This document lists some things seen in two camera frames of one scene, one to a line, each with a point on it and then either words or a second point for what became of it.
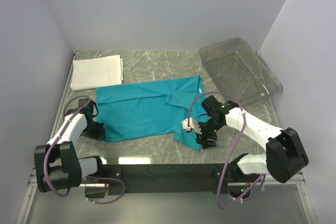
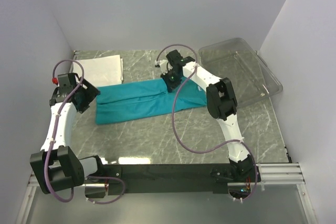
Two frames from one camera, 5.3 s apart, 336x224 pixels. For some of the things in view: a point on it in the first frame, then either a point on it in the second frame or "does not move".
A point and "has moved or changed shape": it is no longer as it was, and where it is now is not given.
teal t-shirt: (148, 109) has moved or changed shape
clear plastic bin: (241, 73) does not move
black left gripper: (100, 134) to (91, 93)
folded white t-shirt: (88, 74) does not move
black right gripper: (202, 138) to (170, 86)
